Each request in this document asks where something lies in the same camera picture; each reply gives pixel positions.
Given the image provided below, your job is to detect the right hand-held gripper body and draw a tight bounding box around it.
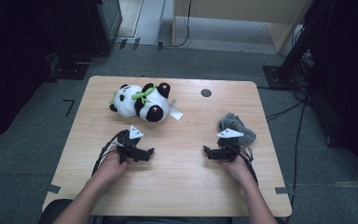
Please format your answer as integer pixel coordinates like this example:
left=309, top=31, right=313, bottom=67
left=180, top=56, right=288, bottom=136
left=216, top=128, right=244, bottom=162

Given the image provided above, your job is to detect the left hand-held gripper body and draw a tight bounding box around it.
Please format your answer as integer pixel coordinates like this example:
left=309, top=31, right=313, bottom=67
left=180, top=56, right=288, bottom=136
left=117, top=125, right=145, bottom=164

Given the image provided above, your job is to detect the grey fuzzy cloth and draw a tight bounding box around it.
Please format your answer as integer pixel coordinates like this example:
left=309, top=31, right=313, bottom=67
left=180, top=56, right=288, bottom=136
left=218, top=112, right=257, bottom=147

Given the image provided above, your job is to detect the panda plush toy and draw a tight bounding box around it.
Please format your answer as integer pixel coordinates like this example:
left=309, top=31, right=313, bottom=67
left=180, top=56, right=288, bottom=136
left=108, top=81, right=185, bottom=123

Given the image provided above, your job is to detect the person's right hand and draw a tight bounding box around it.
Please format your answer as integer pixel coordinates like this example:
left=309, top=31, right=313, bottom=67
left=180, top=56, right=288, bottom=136
left=220, top=157, right=257, bottom=186

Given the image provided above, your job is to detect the person's left hand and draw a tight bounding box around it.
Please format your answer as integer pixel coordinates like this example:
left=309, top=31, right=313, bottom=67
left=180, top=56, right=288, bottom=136
left=97, top=150, right=130, bottom=185

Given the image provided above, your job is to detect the black angled tape mark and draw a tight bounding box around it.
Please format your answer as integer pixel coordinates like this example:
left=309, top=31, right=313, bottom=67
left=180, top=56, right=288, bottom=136
left=62, top=98, right=76, bottom=118

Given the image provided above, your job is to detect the person's dark clothing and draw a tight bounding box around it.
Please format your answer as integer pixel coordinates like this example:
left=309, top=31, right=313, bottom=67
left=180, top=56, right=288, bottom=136
left=102, top=216, right=231, bottom=224

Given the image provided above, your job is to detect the black stand base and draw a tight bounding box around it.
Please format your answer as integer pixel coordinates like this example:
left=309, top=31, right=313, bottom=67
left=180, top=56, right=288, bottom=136
left=48, top=52, right=90, bottom=81

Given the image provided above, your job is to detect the black metal stand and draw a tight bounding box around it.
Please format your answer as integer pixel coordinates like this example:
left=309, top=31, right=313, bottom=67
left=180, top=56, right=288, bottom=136
left=262, top=0, right=316, bottom=91

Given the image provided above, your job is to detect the black chair armrest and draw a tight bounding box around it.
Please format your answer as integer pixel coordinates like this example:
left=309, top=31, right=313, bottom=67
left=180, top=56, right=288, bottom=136
left=38, top=199, right=76, bottom=224

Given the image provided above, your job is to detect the black curtain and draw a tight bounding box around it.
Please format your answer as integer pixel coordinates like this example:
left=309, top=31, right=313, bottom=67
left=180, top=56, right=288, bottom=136
left=0, top=0, right=88, bottom=147
left=304, top=0, right=358, bottom=181

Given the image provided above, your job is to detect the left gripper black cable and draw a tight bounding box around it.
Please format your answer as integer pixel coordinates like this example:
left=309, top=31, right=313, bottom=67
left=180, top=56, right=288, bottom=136
left=91, top=130, right=125, bottom=176

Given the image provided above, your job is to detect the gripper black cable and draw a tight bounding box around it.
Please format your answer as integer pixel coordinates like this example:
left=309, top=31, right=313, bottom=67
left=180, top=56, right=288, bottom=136
left=91, top=130, right=125, bottom=176
left=229, top=144, right=259, bottom=186

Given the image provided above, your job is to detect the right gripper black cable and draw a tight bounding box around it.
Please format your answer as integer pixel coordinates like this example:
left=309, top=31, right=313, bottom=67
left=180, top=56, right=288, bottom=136
left=229, top=144, right=259, bottom=186

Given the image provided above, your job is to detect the long black floor cable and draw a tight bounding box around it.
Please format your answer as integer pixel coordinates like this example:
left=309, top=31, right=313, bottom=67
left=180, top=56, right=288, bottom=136
left=283, top=102, right=307, bottom=224

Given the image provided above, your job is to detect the looped black floor cable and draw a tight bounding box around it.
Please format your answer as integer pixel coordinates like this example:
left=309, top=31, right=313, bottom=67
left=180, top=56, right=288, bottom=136
left=73, top=50, right=108, bottom=65

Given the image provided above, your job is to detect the black hanging cable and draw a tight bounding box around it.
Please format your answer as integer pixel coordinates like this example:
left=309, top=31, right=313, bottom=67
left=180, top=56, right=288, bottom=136
left=167, top=0, right=192, bottom=49

